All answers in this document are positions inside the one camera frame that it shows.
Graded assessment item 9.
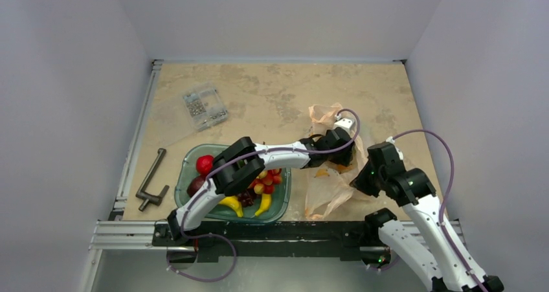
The red cherry bunch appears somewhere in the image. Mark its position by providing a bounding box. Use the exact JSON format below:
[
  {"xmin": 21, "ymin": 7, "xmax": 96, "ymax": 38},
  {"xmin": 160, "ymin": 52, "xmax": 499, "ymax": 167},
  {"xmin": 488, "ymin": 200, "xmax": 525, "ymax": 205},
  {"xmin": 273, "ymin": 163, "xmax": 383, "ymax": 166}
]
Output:
[{"xmin": 248, "ymin": 168, "xmax": 283, "ymax": 195}]

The clear screw box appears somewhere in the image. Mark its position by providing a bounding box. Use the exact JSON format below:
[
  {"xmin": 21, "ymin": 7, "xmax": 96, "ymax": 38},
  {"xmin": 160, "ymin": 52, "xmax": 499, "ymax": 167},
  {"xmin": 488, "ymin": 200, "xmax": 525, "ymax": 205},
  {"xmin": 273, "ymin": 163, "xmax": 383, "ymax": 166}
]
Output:
[{"xmin": 183, "ymin": 82, "xmax": 229, "ymax": 131}]

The purple fake grape bunch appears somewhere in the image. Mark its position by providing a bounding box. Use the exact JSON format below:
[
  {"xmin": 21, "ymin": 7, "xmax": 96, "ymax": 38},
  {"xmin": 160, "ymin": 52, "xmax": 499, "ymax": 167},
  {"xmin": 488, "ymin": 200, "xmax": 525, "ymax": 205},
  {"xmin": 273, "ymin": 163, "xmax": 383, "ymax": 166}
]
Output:
[{"xmin": 237, "ymin": 189, "xmax": 258, "ymax": 208}]

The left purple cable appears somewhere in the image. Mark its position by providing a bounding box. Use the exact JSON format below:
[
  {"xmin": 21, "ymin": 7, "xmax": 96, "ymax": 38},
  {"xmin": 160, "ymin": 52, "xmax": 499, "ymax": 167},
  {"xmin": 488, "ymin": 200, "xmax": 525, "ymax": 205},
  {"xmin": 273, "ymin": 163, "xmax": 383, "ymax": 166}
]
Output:
[{"xmin": 179, "ymin": 107, "xmax": 361, "ymax": 240}]

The right yellow fake banana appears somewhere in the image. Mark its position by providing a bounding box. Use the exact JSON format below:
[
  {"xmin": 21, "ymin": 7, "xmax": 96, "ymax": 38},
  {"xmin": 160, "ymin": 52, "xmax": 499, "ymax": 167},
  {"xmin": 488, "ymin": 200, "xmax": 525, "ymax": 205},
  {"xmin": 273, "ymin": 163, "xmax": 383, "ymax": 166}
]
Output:
[{"xmin": 254, "ymin": 194, "xmax": 272, "ymax": 217}]

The front yellow fake banana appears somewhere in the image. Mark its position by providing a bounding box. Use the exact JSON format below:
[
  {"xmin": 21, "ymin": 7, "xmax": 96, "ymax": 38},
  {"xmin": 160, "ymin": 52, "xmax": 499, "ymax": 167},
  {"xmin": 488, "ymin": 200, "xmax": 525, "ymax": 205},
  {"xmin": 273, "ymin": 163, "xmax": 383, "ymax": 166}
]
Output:
[{"xmin": 218, "ymin": 196, "xmax": 243, "ymax": 218}]

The red fake apple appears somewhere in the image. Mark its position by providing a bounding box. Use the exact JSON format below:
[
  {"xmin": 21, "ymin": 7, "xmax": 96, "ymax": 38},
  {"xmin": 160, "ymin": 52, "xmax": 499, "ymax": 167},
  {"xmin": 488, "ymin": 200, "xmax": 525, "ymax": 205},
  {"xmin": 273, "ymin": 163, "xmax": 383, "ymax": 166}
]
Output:
[{"xmin": 195, "ymin": 155, "xmax": 214, "ymax": 177}]

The orange plastic bag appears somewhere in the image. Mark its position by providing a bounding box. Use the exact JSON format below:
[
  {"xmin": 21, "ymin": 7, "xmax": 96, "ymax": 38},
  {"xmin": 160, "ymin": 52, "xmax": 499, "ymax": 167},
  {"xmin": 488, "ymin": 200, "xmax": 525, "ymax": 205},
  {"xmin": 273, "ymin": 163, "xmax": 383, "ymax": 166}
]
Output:
[{"xmin": 304, "ymin": 103, "xmax": 374, "ymax": 221}]

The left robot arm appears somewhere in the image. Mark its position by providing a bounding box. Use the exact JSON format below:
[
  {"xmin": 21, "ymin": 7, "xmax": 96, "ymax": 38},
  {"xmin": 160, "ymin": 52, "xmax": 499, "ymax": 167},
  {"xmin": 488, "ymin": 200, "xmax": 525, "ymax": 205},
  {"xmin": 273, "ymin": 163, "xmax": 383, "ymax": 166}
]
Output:
[{"xmin": 166, "ymin": 128, "xmax": 358, "ymax": 246}]

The black base frame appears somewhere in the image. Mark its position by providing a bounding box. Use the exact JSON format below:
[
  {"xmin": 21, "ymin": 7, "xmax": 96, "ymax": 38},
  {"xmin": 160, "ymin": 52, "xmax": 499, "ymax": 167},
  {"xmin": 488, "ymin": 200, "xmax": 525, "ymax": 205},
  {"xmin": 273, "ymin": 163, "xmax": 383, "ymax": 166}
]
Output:
[{"xmin": 151, "ymin": 221, "xmax": 392, "ymax": 267}]

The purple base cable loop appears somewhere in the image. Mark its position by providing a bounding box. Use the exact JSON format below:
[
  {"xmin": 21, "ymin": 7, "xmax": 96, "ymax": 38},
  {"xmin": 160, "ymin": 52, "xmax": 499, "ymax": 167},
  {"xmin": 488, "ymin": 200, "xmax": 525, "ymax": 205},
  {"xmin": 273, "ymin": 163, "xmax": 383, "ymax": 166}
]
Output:
[{"xmin": 166, "ymin": 233, "xmax": 238, "ymax": 282}]

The dark red fake plum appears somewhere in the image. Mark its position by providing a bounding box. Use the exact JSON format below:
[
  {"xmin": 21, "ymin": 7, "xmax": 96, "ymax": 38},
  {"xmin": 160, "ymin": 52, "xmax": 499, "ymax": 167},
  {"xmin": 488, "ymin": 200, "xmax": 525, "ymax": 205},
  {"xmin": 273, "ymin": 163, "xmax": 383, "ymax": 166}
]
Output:
[{"xmin": 186, "ymin": 175, "xmax": 205, "ymax": 197}]

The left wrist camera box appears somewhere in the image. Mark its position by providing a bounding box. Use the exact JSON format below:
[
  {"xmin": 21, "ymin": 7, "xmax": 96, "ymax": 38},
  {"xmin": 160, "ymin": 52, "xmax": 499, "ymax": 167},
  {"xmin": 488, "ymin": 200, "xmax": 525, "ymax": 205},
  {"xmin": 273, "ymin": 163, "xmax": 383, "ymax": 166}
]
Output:
[{"xmin": 333, "ymin": 117, "xmax": 355, "ymax": 135}]

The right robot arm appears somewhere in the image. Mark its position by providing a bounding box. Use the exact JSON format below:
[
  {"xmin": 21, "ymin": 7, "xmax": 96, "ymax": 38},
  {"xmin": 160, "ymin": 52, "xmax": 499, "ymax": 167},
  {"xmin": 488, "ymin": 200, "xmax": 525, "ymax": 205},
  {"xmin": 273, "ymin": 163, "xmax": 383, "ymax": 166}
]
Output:
[{"xmin": 350, "ymin": 142, "xmax": 504, "ymax": 291}]

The black metal clamp handle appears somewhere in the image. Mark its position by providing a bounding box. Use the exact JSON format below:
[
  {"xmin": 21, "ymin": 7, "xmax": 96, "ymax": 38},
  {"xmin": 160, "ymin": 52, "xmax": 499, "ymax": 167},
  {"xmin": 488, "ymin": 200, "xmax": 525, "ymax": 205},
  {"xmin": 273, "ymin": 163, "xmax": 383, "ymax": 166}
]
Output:
[{"xmin": 135, "ymin": 147, "xmax": 171, "ymax": 212}]

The teal plastic tray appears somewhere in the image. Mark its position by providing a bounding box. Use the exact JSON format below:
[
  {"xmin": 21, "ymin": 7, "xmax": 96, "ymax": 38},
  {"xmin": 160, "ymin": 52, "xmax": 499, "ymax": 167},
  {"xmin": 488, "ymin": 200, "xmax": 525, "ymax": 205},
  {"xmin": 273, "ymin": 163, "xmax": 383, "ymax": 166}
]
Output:
[{"xmin": 174, "ymin": 144, "xmax": 291, "ymax": 225}]

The yellow fake banana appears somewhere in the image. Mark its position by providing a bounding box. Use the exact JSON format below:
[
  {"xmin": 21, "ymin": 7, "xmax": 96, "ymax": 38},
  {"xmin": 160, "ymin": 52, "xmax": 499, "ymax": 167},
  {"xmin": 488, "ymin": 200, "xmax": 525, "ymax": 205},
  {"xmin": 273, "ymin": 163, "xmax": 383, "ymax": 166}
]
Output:
[
  {"xmin": 254, "ymin": 194, "xmax": 272, "ymax": 217},
  {"xmin": 218, "ymin": 196, "xmax": 243, "ymax": 218}
]

